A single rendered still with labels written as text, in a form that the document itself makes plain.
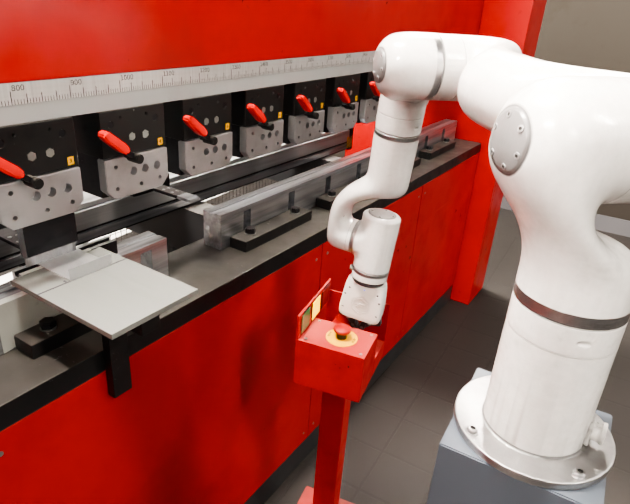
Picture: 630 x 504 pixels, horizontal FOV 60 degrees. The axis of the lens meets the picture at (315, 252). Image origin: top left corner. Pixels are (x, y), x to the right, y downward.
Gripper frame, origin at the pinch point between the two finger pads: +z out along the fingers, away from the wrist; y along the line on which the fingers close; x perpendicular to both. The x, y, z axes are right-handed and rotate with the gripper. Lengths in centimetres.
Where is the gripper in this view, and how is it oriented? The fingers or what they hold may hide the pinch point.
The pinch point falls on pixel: (356, 332)
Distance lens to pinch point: 134.7
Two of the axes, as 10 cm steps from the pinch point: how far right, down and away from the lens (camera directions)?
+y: 9.2, 2.9, -2.8
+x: 3.8, -3.7, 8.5
